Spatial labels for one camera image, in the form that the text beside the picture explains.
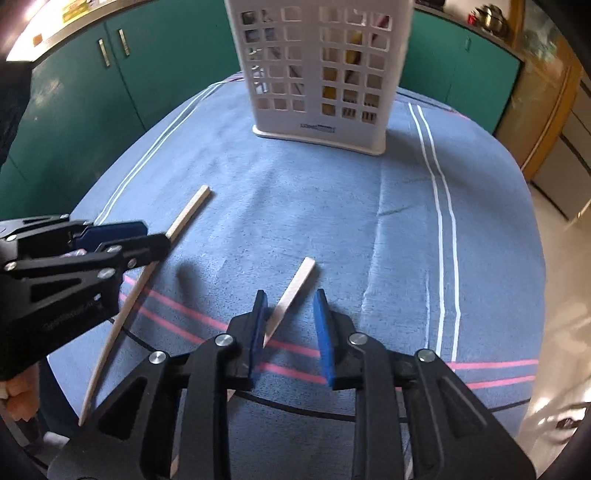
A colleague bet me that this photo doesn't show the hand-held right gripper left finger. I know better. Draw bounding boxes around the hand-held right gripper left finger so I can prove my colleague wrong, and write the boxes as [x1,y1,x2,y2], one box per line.
[48,290,269,480]

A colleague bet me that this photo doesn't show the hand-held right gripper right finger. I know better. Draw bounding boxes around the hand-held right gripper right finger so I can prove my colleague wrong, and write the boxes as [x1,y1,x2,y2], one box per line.
[313,288,537,480]

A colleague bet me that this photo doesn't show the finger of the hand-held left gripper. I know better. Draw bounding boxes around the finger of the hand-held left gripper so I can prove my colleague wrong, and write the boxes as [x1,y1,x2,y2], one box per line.
[69,220,149,252]
[95,232,171,278]

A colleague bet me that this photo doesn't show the short pale wooden chopstick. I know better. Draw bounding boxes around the short pale wooden chopstick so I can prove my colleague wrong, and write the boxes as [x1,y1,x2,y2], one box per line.
[262,257,317,349]

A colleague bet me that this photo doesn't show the long pale wooden chopstick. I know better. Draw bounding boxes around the long pale wooden chopstick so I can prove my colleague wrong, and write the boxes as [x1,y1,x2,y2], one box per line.
[78,185,212,426]

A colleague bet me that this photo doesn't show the white plastic utensil basket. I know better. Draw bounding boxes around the white plastic utensil basket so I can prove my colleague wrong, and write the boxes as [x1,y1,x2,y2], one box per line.
[224,0,414,157]

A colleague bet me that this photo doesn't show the person's left hand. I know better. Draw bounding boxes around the person's left hand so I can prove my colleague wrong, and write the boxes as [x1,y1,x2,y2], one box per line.
[0,364,41,423]

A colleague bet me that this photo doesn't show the blue striped cloth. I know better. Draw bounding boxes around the blue striped cloth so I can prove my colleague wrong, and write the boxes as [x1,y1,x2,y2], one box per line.
[39,76,546,480]

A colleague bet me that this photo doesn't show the person's dark clothing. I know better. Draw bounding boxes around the person's dark clothing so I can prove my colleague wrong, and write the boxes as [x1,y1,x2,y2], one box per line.
[0,59,35,174]

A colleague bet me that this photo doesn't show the teal kitchen cabinets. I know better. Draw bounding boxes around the teal kitchen cabinets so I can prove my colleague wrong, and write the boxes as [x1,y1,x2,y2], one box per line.
[0,0,525,210]

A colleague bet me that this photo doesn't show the grey kitchen countertop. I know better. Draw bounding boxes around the grey kitchen countertop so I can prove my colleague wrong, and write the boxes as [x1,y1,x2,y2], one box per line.
[7,0,112,63]

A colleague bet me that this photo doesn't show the yellow utensil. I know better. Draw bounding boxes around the yellow utensil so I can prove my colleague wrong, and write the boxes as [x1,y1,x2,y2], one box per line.
[323,30,365,116]

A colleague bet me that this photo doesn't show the silver refrigerator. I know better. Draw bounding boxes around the silver refrigerator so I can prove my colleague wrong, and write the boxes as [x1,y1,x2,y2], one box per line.
[529,95,591,220]

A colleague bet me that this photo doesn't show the wooden framed glass door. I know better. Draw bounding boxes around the wooden framed glass door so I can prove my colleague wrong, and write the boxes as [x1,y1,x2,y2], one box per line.
[503,0,583,181]

